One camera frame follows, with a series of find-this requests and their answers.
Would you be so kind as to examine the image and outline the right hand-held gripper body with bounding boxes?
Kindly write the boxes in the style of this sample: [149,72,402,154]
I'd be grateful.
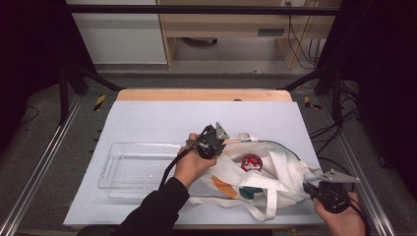
[315,168,362,214]

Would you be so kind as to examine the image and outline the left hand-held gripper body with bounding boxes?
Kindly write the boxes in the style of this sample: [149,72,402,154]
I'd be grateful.
[186,121,231,161]

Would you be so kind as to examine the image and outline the white tote bag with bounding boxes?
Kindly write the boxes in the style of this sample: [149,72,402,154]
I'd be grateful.
[188,132,325,222]

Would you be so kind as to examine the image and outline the red round tin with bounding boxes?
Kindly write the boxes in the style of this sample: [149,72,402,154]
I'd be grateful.
[241,153,265,173]

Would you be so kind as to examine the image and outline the clear plastic tray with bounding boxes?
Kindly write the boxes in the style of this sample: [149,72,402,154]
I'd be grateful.
[96,141,195,200]

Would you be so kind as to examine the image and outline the person's left hand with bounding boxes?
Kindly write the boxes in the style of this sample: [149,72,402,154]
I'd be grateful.
[173,132,219,190]

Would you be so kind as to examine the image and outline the person's right hand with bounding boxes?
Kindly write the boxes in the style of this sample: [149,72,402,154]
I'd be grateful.
[313,191,367,236]

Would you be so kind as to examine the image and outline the white table cover sheet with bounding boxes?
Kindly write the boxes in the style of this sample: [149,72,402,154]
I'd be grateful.
[63,99,326,227]

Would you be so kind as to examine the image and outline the black metal stand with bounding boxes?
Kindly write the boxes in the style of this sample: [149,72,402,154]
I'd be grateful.
[58,61,125,126]
[277,63,346,127]

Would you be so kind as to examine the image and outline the light wooden desk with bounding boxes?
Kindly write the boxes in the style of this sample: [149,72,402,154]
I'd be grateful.
[156,0,342,71]

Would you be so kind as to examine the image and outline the black curtain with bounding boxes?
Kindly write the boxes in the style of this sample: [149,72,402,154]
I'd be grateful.
[0,0,96,156]
[316,0,417,193]

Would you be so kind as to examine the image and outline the white cabinet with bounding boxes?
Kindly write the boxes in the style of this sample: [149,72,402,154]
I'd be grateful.
[65,0,168,65]

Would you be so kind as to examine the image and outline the white power strip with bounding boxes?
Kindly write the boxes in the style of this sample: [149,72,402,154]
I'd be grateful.
[279,0,313,8]

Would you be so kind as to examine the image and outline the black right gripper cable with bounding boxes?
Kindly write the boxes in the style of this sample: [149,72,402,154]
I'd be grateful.
[346,196,372,236]

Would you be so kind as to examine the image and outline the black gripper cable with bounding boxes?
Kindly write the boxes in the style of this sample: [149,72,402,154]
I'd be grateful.
[158,147,199,190]
[346,196,372,236]

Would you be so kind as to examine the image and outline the aluminium rail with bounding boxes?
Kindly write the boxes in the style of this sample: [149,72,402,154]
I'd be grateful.
[0,93,84,236]
[318,94,398,236]

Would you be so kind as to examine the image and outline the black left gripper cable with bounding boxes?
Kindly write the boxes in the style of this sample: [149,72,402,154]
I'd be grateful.
[158,147,199,190]

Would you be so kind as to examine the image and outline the black floor cables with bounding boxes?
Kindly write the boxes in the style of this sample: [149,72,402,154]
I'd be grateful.
[308,81,362,176]

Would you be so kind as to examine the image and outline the grey desk handle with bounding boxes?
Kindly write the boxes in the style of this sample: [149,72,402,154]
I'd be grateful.
[257,28,286,36]

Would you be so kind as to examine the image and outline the black hanging cables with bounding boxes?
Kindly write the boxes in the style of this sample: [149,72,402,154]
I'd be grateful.
[286,1,324,71]

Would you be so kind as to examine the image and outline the black horizontal frame bar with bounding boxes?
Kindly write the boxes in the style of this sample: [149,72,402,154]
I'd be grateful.
[64,4,342,17]

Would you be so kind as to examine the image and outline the thin black floor cable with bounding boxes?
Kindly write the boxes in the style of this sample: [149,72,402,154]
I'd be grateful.
[19,105,40,126]

